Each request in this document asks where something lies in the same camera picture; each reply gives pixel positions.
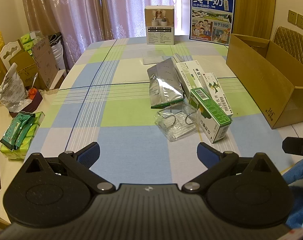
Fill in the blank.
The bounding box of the person's blue clothing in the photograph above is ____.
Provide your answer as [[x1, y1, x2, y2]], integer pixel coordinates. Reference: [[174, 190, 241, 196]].
[[283, 155, 303, 229]]

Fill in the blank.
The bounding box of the white green medicine box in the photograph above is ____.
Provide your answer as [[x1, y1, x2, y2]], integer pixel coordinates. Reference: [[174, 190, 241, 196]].
[[175, 60, 207, 98]]

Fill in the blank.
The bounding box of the green foil packet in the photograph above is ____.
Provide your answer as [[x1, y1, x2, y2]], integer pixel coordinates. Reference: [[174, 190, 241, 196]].
[[1, 112, 36, 151]]

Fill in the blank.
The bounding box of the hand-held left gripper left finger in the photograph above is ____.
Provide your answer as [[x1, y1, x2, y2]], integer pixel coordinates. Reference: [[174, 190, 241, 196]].
[[18, 142, 116, 193]]

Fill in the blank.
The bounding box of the beige product box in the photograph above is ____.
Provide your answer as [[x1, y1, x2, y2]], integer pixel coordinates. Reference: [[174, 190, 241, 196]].
[[144, 5, 175, 45]]

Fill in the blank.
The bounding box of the brown cardboard box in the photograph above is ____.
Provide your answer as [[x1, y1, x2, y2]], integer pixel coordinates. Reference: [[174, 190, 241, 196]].
[[226, 34, 303, 130]]

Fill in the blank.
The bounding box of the white box with bird print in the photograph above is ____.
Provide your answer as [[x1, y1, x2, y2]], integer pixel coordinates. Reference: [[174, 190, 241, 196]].
[[199, 72, 234, 117]]

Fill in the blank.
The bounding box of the clear plastic box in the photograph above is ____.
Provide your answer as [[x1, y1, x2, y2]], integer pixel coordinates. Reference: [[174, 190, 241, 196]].
[[142, 50, 167, 66]]

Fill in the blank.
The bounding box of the chair with quilted cover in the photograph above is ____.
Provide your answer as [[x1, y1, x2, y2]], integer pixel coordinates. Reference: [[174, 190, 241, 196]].
[[273, 26, 303, 67]]

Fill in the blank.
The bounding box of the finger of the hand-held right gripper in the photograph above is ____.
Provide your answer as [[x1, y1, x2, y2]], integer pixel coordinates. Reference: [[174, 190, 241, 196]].
[[282, 137, 303, 156]]

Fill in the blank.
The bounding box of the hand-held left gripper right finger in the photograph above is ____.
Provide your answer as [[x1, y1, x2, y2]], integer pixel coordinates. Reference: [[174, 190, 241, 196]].
[[181, 142, 284, 193]]

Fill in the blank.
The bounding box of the green paper box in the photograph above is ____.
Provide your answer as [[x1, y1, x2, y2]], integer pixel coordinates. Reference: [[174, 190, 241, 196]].
[[188, 87, 232, 144]]

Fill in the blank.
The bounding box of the dark brown container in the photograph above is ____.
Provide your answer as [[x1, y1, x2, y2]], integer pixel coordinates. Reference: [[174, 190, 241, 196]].
[[9, 90, 43, 118]]

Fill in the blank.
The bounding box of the clear package with metal rings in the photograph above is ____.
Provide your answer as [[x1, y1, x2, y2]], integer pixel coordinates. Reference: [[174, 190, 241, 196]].
[[154, 102, 199, 142]]

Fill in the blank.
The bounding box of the checked tablecloth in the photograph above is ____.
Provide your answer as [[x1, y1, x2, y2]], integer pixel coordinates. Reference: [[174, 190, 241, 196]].
[[24, 36, 303, 188]]

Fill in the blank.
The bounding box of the stack of green tissue packs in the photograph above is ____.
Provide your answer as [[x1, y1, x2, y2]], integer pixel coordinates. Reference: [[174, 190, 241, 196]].
[[0, 111, 45, 160]]

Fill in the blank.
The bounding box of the pink lace curtain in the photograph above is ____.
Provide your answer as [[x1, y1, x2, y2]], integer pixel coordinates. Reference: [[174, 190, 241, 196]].
[[19, 0, 192, 68]]

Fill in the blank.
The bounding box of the white printed plastic bag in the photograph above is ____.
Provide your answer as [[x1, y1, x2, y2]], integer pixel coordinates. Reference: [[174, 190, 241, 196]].
[[0, 63, 27, 112]]

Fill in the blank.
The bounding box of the blue milk carton box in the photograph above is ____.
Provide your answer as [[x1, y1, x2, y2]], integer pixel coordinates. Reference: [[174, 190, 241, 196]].
[[189, 0, 235, 46]]

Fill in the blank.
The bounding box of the open printed cardboard box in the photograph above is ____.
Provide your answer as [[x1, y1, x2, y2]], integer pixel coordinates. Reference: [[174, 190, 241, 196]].
[[9, 36, 60, 90]]

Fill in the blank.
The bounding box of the white carved chair back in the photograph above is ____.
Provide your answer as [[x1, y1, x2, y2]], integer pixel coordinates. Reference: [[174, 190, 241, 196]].
[[0, 39, 24, 71]]

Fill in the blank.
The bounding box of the silver foil pouch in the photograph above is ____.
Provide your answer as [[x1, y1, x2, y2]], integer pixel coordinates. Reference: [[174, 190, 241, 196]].
[[147, 58, 184, 110]]

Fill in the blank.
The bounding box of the wooden door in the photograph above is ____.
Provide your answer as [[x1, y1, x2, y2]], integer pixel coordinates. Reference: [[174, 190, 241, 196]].
[[219, 0, 277, 40]]

